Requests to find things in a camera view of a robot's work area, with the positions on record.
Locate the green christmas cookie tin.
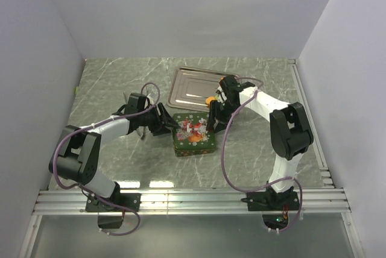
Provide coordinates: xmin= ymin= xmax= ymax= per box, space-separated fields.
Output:
xmin=174 ymin=143 xmax=217 ymax=157

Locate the aluminium mounting rail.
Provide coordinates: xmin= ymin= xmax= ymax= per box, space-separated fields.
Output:
xmin=33 ymin=188 xmax=351 ymax=216

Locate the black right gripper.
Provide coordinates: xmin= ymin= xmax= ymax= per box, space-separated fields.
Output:
xmin=205 ymin=99 xmax=239 ymax=133

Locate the tan round sandwich cookie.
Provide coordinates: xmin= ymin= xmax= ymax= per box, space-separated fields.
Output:
xmin=206 ymin=96 xmax=216 ymax=105

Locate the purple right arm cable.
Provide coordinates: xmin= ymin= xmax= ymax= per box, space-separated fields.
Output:
xmin=221 ymin=77 xmax=303 ymax=233

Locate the silver metal tray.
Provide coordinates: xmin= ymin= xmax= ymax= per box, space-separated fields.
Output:
xmin=167 ymin=67 xmax=237 ymax=112

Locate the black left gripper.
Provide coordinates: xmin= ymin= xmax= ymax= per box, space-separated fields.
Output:
xmin=138 ymin=102 xmax=179 ymax=136

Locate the gold tin lid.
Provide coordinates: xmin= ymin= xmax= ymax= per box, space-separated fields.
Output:
xmin=172 ymin=112 xmax=217 ymax=146

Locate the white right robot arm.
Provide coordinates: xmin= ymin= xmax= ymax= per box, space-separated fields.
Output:
xmin=206 ymin=75 xmax=314 ymax=209

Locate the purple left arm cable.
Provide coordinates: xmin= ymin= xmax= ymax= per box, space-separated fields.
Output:
xmin=52 ymin=82 xmax=160 ymax=236

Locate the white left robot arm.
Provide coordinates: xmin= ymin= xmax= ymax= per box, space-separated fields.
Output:
xmin=48 ymin=93 xmax=179 ymax=211

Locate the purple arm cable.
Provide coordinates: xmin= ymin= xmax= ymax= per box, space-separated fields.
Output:
xmin=221 ymin=77 xmax=303 ymax=233
xmin=52 ymin=82 xmax=160 ymax=236

